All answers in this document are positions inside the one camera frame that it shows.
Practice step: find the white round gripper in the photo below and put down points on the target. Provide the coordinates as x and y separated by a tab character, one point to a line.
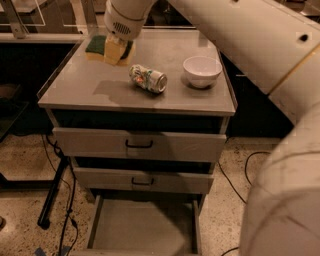
122	27

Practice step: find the yellow green sponge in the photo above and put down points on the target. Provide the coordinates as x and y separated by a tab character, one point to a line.
95	51

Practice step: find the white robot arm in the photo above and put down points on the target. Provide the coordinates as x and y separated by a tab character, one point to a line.
279	51

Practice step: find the grey metal drawer cabinet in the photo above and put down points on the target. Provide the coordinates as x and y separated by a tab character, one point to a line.
92	95

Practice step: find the top grey drawer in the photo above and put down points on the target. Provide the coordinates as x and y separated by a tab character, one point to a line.
162	146

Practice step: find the middle grey drawer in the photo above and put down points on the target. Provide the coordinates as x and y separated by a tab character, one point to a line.
117	179

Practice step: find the open bottom grey drawer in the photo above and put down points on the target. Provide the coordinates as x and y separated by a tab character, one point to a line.
150	225

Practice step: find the crushed soda can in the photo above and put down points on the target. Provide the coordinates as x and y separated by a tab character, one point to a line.
148	79

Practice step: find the white bowl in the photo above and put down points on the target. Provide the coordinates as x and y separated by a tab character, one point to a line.
202	71

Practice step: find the black table leg stand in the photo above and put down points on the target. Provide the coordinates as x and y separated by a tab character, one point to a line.
38	185

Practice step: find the blue tape piece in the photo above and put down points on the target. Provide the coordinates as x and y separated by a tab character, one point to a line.
64	252

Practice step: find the white horizontal rail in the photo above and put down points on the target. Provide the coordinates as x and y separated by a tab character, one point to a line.
42	38

